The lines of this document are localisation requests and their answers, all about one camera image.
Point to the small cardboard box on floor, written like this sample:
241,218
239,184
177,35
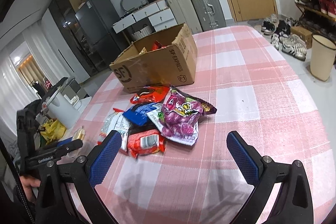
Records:
304,34

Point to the person's left hand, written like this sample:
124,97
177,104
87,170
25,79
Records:
28,183

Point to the beige suitcase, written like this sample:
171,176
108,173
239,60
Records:
184,12

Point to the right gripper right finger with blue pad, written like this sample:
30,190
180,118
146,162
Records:
293,203

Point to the black glass cabinet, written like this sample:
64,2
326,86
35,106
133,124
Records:
64,15

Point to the blue oreo cookie pack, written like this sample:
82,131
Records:
137,114

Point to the red chip bag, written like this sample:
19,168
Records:
157,45

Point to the striped laundry basket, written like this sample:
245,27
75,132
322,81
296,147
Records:
138,33

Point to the white drawer desk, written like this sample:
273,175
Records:
158,13

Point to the red orange oreo snack pack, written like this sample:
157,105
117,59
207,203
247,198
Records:
150,94

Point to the purple grape candy bag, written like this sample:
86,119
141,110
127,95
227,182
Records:
177,118

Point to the red white balloon snack bag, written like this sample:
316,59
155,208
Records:
145,143

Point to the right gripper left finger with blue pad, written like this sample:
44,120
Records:
55,203

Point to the silver suitcase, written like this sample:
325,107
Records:
210,14

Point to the SF cardboard box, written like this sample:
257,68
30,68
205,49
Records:
173,65

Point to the white electric kettle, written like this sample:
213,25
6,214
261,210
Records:
60,107

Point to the pink checkered tablecloth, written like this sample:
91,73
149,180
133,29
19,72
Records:
257,94

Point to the dark refrigerator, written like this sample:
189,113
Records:
96,18

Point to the cream trash bin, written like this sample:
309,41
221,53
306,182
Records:
322,57

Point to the white noodle snack bag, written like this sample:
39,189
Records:
143,51

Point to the pile of sneakers on floor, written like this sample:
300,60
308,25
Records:
282,38

